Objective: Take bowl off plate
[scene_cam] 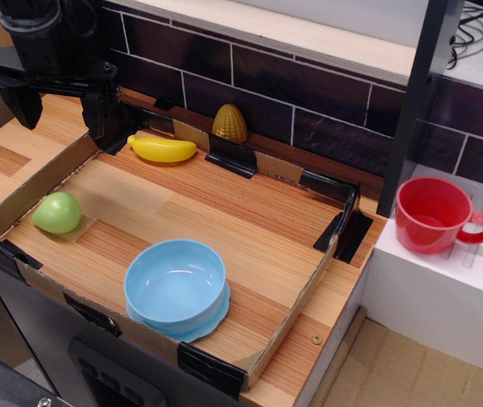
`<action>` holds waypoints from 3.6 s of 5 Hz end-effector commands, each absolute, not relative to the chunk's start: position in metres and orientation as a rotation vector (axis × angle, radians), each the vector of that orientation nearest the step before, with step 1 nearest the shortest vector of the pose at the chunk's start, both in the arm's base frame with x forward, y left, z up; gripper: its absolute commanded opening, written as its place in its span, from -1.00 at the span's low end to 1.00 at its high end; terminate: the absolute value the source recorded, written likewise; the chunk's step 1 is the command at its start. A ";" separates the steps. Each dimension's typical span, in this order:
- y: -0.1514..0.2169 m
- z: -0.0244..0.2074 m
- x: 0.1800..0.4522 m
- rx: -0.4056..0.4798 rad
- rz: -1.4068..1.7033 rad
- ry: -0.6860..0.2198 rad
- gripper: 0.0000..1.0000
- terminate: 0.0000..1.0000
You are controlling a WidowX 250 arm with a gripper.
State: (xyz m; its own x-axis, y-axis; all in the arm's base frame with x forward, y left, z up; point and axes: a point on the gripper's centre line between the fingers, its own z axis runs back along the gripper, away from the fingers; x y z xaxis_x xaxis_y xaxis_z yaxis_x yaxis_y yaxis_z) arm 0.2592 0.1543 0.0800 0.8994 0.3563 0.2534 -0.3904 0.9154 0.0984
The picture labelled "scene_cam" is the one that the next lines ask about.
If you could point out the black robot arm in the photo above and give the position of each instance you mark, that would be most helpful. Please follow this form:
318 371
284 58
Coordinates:
81 17

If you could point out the yellow toy banana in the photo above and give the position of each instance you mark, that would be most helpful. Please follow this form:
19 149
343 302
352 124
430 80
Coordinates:
158 149

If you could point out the green toy pear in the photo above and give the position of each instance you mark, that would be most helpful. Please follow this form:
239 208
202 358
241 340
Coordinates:
58 213

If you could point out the light blue bowl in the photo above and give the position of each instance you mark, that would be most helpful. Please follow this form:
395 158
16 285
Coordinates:
176 286

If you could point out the red plastic cup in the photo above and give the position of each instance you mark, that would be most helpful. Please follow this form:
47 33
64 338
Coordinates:
433 213

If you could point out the cardboard fence with black tape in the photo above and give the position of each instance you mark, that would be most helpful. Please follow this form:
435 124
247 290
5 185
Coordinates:
294 249

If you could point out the black control panel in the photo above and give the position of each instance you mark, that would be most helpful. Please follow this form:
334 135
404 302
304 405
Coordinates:
109 383

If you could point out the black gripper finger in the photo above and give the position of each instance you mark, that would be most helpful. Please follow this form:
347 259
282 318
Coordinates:
100 113
24 103

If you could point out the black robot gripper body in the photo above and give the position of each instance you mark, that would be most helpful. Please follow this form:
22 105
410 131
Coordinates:
46 51

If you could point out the dark grey vertical post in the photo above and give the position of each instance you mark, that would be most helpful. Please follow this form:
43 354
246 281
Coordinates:
430 61

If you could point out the yellow toy corn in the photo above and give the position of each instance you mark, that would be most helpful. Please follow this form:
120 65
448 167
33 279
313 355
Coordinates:
230 124

